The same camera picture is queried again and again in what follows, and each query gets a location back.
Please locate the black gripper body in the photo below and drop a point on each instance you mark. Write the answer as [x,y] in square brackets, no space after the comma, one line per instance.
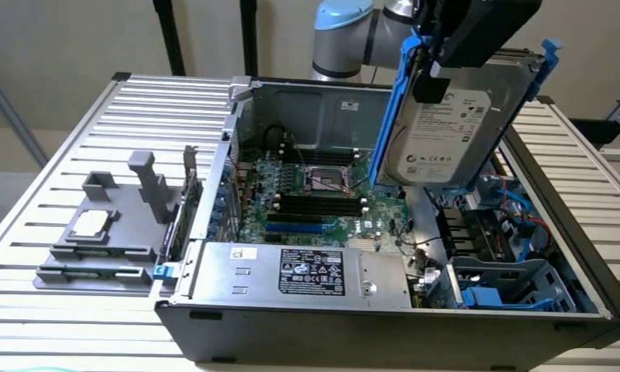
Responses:
[483,27]

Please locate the hard disk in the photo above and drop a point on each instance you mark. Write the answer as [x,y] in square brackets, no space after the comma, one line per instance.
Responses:
[445,135]

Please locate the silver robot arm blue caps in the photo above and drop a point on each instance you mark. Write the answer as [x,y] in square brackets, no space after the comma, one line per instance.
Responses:
[341,42]

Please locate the grey disk bay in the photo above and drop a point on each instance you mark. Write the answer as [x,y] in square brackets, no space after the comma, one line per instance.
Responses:
[502,271]

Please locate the blue disk carrier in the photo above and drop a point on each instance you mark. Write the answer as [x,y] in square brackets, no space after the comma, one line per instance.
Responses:
[478,297]

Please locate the CPU socket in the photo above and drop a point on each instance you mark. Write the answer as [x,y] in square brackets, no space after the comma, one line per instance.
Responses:
[327,179]

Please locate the black RAM slot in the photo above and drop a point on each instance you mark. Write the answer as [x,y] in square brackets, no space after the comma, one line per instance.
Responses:
[321,202]
[321,212]
[321,207]
[321,197]

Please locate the black stand pole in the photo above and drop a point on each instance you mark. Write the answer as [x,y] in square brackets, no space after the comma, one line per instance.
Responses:
[171,35]
[250,35]

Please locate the silver chipset heatsink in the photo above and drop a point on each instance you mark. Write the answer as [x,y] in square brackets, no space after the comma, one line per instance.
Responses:
[365,245]

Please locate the green motherboard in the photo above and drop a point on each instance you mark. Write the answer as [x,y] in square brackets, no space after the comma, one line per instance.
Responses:
[310,228]

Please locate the black expansion slot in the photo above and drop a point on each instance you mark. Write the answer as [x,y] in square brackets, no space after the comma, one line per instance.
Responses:
[290,219]

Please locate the blue expansion slot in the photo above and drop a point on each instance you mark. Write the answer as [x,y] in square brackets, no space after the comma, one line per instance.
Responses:
[293,228]

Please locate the graphics card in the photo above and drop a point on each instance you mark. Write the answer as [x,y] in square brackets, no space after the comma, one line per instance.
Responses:
[183,217]

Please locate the silver power supply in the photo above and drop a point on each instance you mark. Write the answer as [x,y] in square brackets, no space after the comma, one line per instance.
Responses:
[258,275]

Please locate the open black PC case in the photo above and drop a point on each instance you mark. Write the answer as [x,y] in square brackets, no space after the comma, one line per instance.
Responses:
[341,333]

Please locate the grey parts rack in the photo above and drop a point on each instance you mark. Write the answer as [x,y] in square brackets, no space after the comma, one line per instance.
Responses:
[130,217]

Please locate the blue case latch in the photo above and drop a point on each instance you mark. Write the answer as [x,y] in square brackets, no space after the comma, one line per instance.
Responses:
[167,271]

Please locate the silver CPU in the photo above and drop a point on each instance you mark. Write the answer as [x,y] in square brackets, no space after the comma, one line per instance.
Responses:
[92,224]

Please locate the green RAM stick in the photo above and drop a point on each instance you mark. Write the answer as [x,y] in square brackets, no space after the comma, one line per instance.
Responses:
[90,274]
[100,252]

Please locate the black fan bracket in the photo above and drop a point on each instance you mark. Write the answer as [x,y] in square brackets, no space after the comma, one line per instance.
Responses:
[475,236]

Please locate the grey metal frame bar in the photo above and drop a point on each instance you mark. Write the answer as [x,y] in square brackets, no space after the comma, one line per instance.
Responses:
[10,112]

